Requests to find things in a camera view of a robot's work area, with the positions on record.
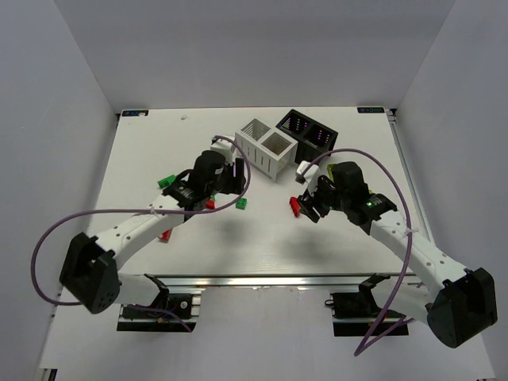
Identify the left blue table label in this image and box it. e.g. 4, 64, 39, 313
121, 110, 149, 117

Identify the aluminium table rail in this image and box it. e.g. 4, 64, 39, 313
114, 275, 425, 290

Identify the black slotted container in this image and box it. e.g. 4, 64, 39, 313
275, 110, 338, 164

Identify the white slotted container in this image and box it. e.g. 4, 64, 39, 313
235, 119, 298, 182

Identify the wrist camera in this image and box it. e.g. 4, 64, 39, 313
295, 160, 320, 192
210, 138, 236, 165

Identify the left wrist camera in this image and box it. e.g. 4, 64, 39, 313
210, 138, 236, 165

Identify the red green lego front left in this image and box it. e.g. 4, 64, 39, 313
158, 229, 172, 243

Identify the red green stacked lego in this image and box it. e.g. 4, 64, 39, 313
205, 196, 216, 210

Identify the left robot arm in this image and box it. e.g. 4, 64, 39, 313
60, 150, 246, 314

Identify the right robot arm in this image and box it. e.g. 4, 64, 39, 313
296, 161, 498, 348

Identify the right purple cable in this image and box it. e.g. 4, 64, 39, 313
305, 148, 415, 357

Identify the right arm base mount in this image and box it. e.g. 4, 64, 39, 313
325, 274, 390, 337

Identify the red curved lego brick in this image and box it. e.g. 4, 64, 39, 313
289, 197, 300, 217

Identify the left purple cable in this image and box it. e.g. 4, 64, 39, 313
31, 134, 252, 306

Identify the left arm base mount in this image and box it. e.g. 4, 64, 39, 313
116, 274, 201, 333

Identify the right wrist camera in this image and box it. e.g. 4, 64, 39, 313
295, 160, 320, 192

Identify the green long lego piece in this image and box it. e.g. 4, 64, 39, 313
157, 175, 176, 189

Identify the green square lego brick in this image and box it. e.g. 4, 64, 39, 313
235, 198, 248, 210

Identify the purple cable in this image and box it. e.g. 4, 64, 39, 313
305, 148, 415, 357
31, 134, 252, 306

